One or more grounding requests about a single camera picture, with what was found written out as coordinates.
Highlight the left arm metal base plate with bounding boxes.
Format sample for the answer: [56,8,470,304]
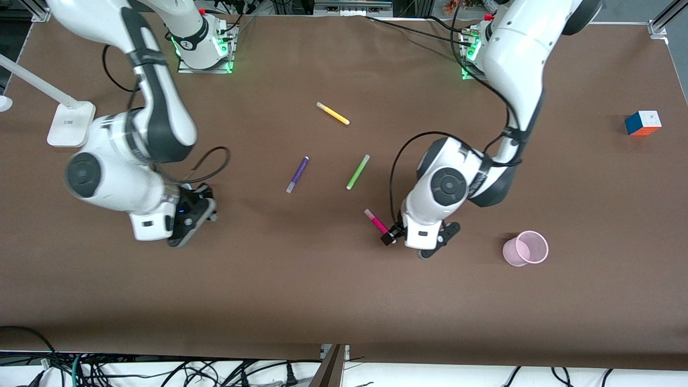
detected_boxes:
[461,30,487,81]

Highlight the purple marker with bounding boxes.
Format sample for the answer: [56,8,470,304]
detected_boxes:
[285,156,310,194]

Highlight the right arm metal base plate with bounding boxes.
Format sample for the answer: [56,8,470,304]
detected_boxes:
[177,24,235,75]

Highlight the grey metal box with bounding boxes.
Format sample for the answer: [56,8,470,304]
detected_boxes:
[314,0,393,17]

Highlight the thick black floor cable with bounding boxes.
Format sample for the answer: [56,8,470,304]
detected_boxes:
[0,325,55,372]

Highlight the yellow marker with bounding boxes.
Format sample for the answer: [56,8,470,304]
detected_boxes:
[316,102,350,126]

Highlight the long black table cable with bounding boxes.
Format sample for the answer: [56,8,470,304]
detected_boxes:
[365,16,467,44]

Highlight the colourful puzzle cube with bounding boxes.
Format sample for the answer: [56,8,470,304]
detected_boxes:
[624,110,663,137]

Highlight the green marker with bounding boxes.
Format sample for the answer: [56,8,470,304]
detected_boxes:
[346,154,371,190]

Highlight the pink marker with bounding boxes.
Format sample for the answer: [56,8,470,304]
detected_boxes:
[364,209,397,245]

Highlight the pink plastic cup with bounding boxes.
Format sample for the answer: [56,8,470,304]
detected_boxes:
[503,231,549,267]

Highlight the brown metal table bar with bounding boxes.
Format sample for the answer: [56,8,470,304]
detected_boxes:
[309,344,350,387]

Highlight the black cable with plug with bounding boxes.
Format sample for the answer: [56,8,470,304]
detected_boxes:
[236,359,303,387]

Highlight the white desk lamp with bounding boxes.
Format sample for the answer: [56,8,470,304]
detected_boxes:
[0,54,97,148]

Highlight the short black table cable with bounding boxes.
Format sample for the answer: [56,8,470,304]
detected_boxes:
[427,15,472,34]

